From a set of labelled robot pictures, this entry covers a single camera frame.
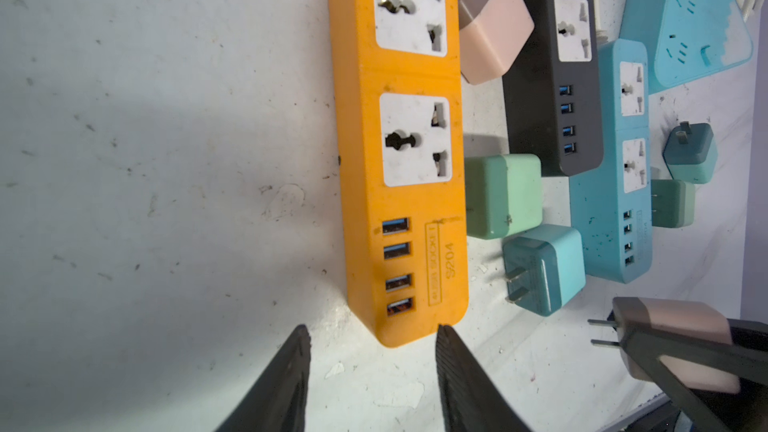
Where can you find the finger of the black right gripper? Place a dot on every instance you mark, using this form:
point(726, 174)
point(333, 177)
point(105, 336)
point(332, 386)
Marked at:
point(710, 411)

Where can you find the teal rectangular power strip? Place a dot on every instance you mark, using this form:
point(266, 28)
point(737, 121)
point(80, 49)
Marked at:
point(610, 205)

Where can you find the beige pink charger plug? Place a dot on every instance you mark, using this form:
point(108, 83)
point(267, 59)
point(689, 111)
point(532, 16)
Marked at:
point(492, 35)

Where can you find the brown pink charger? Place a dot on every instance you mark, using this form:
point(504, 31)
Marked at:
point(683, 321)

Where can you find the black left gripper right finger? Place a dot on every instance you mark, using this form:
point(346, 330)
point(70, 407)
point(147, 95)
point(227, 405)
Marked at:
point(470, 401)

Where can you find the light green charger plug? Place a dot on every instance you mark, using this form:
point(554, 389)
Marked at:
point(673, 203)

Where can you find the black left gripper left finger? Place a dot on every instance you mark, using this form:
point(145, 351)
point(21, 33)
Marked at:
point(277, 400)

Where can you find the teal triangular power strip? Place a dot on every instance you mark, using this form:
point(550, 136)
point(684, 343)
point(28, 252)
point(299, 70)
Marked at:
point(687, 39)

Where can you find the black power strip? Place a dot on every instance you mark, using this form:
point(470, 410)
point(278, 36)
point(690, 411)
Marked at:
point(552, 91)

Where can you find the green usb charger plug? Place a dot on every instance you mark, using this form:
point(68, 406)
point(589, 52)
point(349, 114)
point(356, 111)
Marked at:
point(503, 195)

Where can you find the teal charger plug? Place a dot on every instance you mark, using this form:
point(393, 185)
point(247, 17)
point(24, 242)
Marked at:
point(691, 153)

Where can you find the orange power strip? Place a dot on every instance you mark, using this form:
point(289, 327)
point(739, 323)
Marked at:
point(398, 101)

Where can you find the teal charger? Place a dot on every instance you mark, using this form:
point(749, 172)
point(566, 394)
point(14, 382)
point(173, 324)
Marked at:
point(544, 268)

